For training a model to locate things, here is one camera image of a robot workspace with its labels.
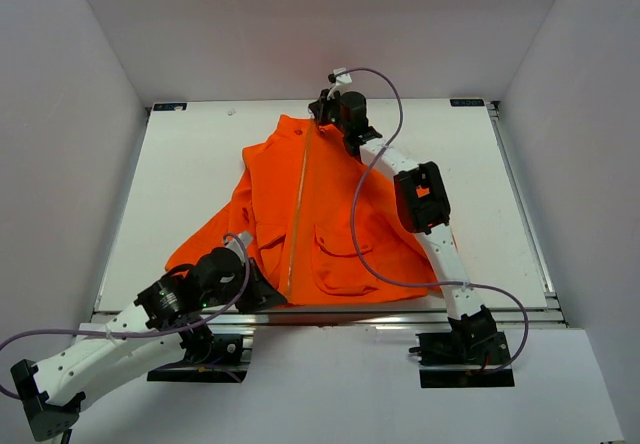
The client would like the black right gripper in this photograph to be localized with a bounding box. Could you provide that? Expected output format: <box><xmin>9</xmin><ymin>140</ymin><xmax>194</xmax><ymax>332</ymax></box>
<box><xmin>313</xmin><ymin>86</ymin><xmax>352</xmax><ymax>135</ymax></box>

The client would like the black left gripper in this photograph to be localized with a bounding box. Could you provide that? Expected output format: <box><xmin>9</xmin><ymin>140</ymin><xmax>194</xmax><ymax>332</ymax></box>
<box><xmin>202</xmin><ymin>258</ymin><xmax>287</xmax><ymax>316</ymax></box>

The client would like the orange jacket with pink lining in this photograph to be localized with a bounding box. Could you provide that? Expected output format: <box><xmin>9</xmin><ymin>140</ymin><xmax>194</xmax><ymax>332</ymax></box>
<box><xmin>165</xmin><ymin>115</ymin><xmax>436</xmax><ymax>306</ymax></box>

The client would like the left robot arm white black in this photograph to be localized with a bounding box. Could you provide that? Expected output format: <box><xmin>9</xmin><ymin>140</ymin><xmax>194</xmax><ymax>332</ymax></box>
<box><xmin>11</xmin><ymin>245</ymin><xmax>287</xmax><ymax>442</ymax></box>

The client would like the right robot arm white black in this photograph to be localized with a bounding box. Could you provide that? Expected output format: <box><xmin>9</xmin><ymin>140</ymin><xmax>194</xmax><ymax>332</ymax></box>
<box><xmin>308</xmin><ymin>89</ymin><xmax>497</xmax><ymax>363</ymax></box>

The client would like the blue label sticker right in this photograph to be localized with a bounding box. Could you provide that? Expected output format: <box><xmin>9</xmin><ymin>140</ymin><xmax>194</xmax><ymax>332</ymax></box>
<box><xmin>449</xmin><ymin>98</ymin><xmax>485</xmax><ymax>107</ymax></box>

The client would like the blue label sticker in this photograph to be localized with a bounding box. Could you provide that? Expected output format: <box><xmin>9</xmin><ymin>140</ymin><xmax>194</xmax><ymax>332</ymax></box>
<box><xmin>152</xmin><ymin>102</ymin><xmax>187</xmax><ymax>112</ymax></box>
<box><xmin>449</xmin><ymin>98</ymin><xmax>485</xmax><ymax>107</ymax></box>

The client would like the blue label sticker left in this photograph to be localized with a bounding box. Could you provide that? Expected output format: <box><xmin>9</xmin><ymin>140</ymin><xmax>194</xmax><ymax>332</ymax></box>
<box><xmin>152</xmin><ymin>102</ymin><xmax>187</xmax><ymax>112</ymax></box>

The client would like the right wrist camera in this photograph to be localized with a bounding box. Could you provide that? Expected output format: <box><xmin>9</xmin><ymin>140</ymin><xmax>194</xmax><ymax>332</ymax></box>
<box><xmin>327</xmin><ymin>68</ymin><xmax>353</xmax><ymax>99</ymax></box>

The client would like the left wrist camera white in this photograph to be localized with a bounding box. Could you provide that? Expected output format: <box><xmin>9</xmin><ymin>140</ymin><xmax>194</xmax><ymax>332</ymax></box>
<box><xmin>223</xmin><ymin>231</ymin><xmax>253</xmax><ymax>256</ymax></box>

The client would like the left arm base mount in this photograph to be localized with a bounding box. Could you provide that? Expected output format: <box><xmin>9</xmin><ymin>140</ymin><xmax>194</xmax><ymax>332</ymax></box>
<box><xmin>146</xmin><ymin>327</ymin><xmax>253</xmax><ymax>384</ymax></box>

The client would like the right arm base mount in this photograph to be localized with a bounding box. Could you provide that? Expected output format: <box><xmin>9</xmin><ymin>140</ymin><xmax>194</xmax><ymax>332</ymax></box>
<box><xmin>408</xmin><ymin>332</ymin><xmax>515</xmax><ymax>389</ymax></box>

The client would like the aluminium table edge rail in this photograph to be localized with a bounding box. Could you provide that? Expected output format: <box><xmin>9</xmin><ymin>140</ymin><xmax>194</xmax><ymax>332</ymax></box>
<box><xmin>92</xmin><ymin>308</ymin><xmax>566</xmax><ymax>328</ymax></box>

